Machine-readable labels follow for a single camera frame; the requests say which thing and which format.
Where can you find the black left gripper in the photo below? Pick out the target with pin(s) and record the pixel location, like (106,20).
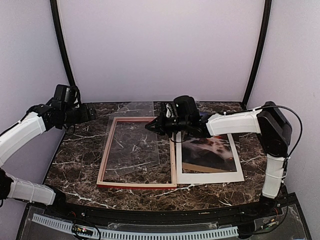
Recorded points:
(85,117)

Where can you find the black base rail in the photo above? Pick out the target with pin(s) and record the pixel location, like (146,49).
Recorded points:
(233,215)

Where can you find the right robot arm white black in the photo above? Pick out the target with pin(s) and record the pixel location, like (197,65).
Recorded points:
(268,122)

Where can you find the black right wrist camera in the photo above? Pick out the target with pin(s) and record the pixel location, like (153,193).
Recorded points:
(183,106)

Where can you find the right black enclosure post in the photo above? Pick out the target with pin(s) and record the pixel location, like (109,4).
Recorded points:
(258,53)

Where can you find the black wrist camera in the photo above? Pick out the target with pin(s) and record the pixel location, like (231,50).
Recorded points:
(66,97)
(183,106)

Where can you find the brown cardboard backing board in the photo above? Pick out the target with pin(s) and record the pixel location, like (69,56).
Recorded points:
(201,169)

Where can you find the small green circuit board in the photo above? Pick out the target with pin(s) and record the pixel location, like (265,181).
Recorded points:
(81,230)

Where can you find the grey slotted cable duct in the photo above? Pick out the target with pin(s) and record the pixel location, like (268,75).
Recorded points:
(145,233)

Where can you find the clear acrylic sheet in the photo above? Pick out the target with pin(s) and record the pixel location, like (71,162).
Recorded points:
(129,147)

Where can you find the wooden picture frame red edge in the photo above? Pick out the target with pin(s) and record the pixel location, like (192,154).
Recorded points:
(120,185)

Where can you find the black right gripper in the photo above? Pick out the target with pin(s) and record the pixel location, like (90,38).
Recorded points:
(158,129)

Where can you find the left black enclosure post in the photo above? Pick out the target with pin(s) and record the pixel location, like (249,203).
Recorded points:
(62,46)

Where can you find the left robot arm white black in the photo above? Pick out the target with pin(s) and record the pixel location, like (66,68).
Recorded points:
(37,120)

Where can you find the black enclosure post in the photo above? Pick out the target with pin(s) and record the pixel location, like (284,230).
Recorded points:
(258,53)
(62,46)

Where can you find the white mat board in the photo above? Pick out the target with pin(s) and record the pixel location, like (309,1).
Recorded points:
(209,178)

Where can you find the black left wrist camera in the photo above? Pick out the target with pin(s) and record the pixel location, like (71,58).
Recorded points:
(66,97)

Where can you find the landscape sunset photo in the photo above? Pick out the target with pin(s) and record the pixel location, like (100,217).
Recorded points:
(214,152)

